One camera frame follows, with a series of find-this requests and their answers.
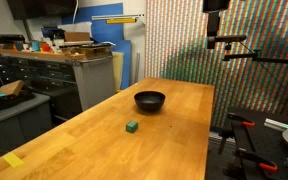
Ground black camera bar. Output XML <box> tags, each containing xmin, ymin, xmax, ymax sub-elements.
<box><xmin>213</xmin><ymin>34</ymin><xmax>248</xmax><ymax>44</ymax></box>

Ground wooden cabinet countertop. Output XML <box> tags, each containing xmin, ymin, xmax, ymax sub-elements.
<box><xmin>0</xmin><ymin>47</ymin><xmax>87</xmax><ymax>62</ymax></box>

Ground orange small container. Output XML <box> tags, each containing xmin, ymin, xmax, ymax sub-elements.
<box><xmin>39</xmin><ymin>42</ymin><xmax>52</xmax><ymax>53</ymax></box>

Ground yellow spirit level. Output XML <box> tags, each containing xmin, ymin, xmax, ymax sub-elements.
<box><xmin>105</xmin><ymin>17</ymin><xmax>138</xmax><ymax>25</ymax></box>

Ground grey drawer cabinet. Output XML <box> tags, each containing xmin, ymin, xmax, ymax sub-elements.
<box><xmin>0</xmin><ymin>54</ymin><xmax>117</xmax><ymax>122</ymax></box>

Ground black wall monitor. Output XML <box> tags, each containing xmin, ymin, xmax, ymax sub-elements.
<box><xmin>6</xmin><ymin>0</ymin><xmax>79</xmax><ymax>21</ymax></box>

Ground grey plastic bin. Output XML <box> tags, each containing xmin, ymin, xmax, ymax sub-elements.
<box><xmin>0</xmin><ymin>92</ymin><xmax>53</xmax><ymax>152</ymax></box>

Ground black tray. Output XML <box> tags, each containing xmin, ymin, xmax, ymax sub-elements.
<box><xmin>0</xmin><ymin>87</ymin><xmax>36</xmax><ymax>115</ymax></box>

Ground black clamp orange handle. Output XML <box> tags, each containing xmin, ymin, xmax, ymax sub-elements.
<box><xmin>226</xmin><ymin>112</ymin><xmax>256</xmax><ymax>128</ymax></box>
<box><xmin>233</xmin><ymin>147</ymin><xmax>279</xmax><ymax>173</ymax></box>

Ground blue foam board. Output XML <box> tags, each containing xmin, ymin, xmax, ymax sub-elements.
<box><xmin>61</xmin><ymin>2</ymin><xmax>132</xmax><ymax>90</ymax></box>

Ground teal small container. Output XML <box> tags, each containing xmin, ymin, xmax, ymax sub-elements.
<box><xmin>30</xmin><ymin>40</ymin><xmax>41</xmax><ymax>52</ymax></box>

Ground black perforated side table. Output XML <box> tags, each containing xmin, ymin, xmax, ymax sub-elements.
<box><xmin>213</xmin><ymin>105</ymin><xmax>288</xmax><ymax>180</ymax></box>

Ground white wall rail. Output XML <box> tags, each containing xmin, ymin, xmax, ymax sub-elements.
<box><xmin>91</xmin><ymin>13</ymin><xmax>146</xmax><ymax>21</ymax></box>

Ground black device on cabinet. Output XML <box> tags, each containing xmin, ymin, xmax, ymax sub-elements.
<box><xmin>0</xmin><ymin>33</ymin><xmax>26</xmax><ymax>45</ymax></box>

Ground aluminium extrusion bar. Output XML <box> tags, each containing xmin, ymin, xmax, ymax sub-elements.
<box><xmin>263</xmin><ymin>117</ymin><xmax>288</xmax><ymax>132</ymax></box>

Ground cardboard box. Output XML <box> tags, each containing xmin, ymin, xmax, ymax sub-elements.
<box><xmin>63</xmin><ymin>30</ymin><xmax>92</xmax><ymax>43</ymax></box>

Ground green block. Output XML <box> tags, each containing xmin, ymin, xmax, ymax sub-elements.
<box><xmin>125</xmin><ymin>120</ymin><xmax>139</xmax><ymax>134</ymax></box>

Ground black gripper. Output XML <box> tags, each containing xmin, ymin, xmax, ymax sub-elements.
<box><xmin>202</xmin><ymin>0</ymin><xmax>232</xmax><ymax>50</ymax></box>

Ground wooden block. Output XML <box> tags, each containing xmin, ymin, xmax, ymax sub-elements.
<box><xmin>0</xmin><ymin>79</ymin><xmax>26</xmax><ymax>97</ymax></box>

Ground yellow foam panel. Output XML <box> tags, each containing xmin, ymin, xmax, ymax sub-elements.
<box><xmin>111</xmin><ymin>51</ymin><xmax>125</xmax><ymax>94</ymax></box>

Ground black bowl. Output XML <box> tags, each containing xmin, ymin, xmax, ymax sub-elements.
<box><xmin>133</xmin><ymin>90</ymin><xmax>167</xmax><ymax>113</ymax></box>

